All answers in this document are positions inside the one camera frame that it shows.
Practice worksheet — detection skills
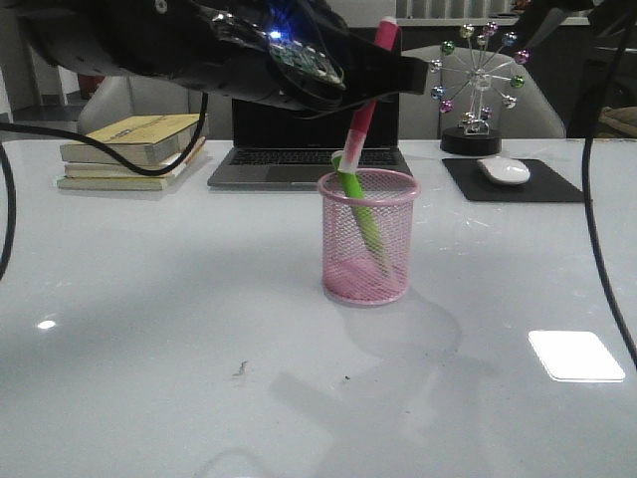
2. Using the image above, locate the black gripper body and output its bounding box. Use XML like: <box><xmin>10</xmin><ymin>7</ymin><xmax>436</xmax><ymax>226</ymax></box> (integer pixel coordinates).
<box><xmin>14</xmin><ymin>1</ymin><xmax>346</xmax><ymax>112</ymax></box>
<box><xmin>515</xmin><ymin>0</ymin><xmax>636</xmax><ymax>48</ymax></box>

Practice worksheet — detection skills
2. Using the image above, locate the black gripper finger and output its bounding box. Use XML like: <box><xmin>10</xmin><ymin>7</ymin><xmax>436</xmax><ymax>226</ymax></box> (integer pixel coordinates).
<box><xmin>342</xmin><ymin>31</ymin><xmax>428</xmax><ymax>108</ymax></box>

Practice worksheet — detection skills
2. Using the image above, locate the pink highlighter pen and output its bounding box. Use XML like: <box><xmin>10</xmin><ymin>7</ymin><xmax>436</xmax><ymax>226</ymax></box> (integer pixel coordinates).
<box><xmin>337</xmin><ymin>16</ymin><xmax>399</xmax><ymax>174</ymax></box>

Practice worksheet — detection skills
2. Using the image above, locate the green highlighter pen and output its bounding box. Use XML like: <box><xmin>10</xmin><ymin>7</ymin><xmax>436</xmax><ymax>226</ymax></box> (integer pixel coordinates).
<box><xmin>330</xmin><ymin>150</ymin><xmax>392</xmax><ymax>278</ymax></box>

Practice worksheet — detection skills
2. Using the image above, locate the pink mesh pen holder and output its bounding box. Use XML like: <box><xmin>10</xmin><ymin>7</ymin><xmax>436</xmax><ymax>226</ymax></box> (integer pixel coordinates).
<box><xmin>318</xmin><ymin>168</ymin><xmax>420</xmax><ymax>306</ymax></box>

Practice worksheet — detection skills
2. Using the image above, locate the ferris wheel desk ornament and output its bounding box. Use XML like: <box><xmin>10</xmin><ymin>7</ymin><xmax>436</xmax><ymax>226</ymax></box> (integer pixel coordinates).
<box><xmin>429</xmin><ymin>20</ymin><xmax>531</xmax><ymax>156</ymax></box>

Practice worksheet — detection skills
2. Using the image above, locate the grey open laptop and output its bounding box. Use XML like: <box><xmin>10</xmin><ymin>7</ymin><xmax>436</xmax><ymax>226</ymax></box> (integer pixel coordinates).
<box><xmin>207</xmin><ymin>95</ymin><xmax>410</xmax><ymax>190</ymax></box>

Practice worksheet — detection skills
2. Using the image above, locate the right grey armchair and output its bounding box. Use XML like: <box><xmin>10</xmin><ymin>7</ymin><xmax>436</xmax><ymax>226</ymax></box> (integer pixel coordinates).
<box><xmin>398</xmin><ymin>45</ymin><xmax>565</xmax><ymax>139</ymax></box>

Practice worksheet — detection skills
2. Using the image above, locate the grey armchair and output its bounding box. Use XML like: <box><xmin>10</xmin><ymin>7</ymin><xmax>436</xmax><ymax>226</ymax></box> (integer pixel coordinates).
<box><xmin>78</xmin><ymin>74</ymin><xmax>235</xmax><ymax>141</ymax></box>
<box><xmin>398</xmin><ymin>45</ymin><xmax>565</xmax><ymax>139</ymax></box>

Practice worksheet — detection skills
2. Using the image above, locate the black mouse pad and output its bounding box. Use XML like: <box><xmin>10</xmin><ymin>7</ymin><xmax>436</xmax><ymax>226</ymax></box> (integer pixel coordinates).
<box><xmin>442</xmin><ymin>158</ymin><xmax>583</xmax><ymax>203</ymax></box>

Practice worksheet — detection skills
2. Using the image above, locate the white computer mouse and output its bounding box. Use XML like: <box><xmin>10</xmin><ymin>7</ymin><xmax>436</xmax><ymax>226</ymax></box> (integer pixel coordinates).
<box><xmin>477</xmin><ymin>156</ymin><xmax>531</xmax><ymax>185</ymax></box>

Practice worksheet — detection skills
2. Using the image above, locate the top yellow book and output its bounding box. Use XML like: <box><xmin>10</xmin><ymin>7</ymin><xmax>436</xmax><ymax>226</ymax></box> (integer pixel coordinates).
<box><xmin>88</xmin><ymin>114</ymin><xmax>199</xmax><ymax>166</ymax></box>

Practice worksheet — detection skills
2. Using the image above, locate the yellow book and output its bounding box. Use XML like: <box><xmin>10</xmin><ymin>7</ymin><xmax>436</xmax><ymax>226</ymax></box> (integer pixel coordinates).
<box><xmin>56</xmin><ymin>160</ymin><xmax>191</xmax><ymax>191</ymax></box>
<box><xmin>88</xmin><ymin>114</ymin><xmax>199</xmax><ymax>166</ymax></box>

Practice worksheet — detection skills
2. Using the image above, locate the left grey armchair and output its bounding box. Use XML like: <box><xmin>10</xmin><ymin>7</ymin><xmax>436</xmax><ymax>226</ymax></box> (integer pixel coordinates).
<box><xmin>78</xmin><ymin>74</ymin><xmax>235</xmax><ymax>141</ymax></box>

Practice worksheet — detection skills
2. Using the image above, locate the bottom yellow book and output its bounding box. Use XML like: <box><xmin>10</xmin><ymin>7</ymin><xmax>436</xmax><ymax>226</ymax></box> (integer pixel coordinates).
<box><xmin>56</xmin><ymin>160</ymin><xmax>191</xmax><ymax>191</ymax></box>

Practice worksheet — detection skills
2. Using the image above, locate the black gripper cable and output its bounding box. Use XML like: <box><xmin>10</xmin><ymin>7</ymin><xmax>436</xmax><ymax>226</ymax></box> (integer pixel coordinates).
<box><xmin>581</xmin><ymin>9</ymin><xmax>637</xmax><ymax>367</ymax></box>
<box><xmin>0</xmin><ymin>92</ymin><xmax>210</xmax><ymax>283</ymax></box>

